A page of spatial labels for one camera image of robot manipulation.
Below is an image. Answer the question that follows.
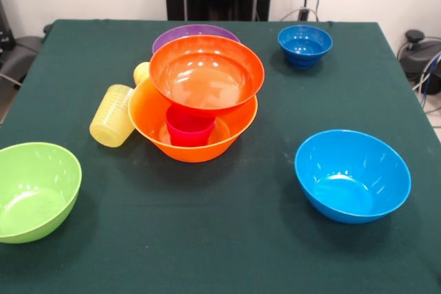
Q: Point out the red plastic bowl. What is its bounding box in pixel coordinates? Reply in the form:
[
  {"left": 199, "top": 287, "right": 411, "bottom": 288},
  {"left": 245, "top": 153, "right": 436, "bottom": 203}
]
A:
[{"left": 149, "top": 34, "right": 265, "bottom": 118}]

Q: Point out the green plastic bowl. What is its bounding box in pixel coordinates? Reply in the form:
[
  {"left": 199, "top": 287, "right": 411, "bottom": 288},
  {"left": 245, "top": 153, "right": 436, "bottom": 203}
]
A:
[{"left": 0, "top": 141, "right": 83, "bottom": 244}]

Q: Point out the purple plastic bowl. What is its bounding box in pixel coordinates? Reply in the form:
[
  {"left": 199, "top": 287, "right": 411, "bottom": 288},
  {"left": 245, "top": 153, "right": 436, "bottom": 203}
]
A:
[{"left": 152, "top": 24, "right": 241, "bottom": 55}]

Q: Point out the large orange plastic bowl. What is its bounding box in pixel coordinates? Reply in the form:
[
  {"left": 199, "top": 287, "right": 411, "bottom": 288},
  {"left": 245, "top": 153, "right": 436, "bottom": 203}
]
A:
[{"left": 127, "top": 78, "right": 258, "bottom": 163}]

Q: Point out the light blue plastic bowl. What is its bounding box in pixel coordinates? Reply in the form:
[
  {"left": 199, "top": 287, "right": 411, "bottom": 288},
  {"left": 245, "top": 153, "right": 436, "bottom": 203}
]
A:
[{"left": 294, "top": 129, "right": 412, "bottom": 224}]

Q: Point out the yellow plastic cup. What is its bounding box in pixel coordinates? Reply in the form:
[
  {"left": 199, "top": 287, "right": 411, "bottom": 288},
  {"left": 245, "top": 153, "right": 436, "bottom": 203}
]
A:
[{"left": 133, "top": 61, "right": 152, "bottom": 86}]

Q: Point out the tangle of floor cables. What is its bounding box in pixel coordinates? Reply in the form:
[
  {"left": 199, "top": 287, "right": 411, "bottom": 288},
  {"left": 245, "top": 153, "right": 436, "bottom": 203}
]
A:
[{"left": 411, "top": 51, "right": 441, "bottom": 114}]

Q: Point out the dark green table cloth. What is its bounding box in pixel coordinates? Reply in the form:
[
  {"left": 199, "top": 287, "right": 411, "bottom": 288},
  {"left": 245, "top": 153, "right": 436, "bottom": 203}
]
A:
[{"left": 0, "top": 19, "right": 441, "bottom": 294}]

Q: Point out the pink plastic cup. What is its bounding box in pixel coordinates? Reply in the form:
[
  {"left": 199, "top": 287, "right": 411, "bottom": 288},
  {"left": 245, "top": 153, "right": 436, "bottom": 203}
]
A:
[{"left": 165, "top": 106, "right": 217, "bottom": 147}]

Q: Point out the small dark blue bowl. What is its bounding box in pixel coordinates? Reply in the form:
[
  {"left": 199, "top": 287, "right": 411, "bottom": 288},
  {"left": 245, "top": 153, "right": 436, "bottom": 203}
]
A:
[{"left": 278, "top": 25, "right": 334, "bottom": 70}]

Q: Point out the black office chair base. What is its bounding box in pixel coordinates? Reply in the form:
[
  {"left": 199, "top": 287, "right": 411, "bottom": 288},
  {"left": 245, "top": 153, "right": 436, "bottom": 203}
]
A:
[{"left": 396, "top": 29, "right": 441, "bottom": 81}]

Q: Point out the grey office chair base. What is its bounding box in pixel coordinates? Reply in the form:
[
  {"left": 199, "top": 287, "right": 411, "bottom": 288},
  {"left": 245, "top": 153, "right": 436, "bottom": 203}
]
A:
[{"left": 0, "top": 34, "right": 35, "bottom": 85}]

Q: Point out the pale yellow ribbed cup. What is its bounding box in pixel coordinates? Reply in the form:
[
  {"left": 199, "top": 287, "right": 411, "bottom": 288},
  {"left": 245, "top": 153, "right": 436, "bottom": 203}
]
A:
[{"left": 89, "top": 83, "right": 136, "bottom": 149}]

